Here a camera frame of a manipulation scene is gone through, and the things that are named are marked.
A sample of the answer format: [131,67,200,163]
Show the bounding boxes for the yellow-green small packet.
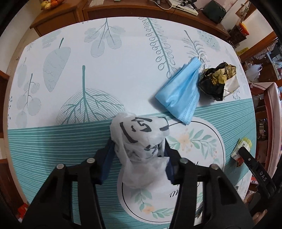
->
[231,137,252,167]

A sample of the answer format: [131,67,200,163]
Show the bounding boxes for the white printed plastic bag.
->
[110,113,169,188]

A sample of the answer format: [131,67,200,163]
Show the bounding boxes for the blue face mask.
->
[155,57,201,125]

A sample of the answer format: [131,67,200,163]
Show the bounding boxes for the black gold foil wrapper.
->
[198,62,240,101]

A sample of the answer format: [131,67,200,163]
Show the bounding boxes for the side table pink cloth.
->
[250,82,281,177]

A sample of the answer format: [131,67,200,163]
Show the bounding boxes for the leaf-print tablecloth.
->
[6,16,257,229]

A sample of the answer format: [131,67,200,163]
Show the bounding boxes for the dark green toaster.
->
[202,1,226,24]

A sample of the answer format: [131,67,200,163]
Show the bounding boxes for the white power strip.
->
[168,0,198,16]

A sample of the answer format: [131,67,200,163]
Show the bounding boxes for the wooden tv cabinet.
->
[30,1,229,41]

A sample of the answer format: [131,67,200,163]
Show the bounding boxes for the fruit bowl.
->
[41,0,64,11]

